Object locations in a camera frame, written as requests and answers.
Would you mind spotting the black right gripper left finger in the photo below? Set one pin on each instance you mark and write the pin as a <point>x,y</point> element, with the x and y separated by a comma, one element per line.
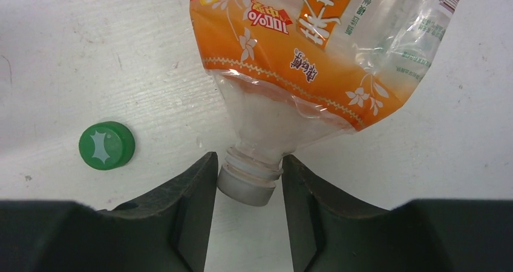
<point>164,229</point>

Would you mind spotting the white orange-bottle cap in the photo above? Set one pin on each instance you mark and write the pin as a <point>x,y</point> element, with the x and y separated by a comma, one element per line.
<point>245,189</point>

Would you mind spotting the green bottle cap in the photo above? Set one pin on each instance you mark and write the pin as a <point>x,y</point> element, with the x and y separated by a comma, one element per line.
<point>107,145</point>

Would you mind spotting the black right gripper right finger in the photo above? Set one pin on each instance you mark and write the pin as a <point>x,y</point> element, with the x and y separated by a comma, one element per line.
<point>331,230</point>

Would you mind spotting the orange label plastic bottle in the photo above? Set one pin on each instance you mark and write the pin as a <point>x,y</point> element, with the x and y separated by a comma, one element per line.
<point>294,72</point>

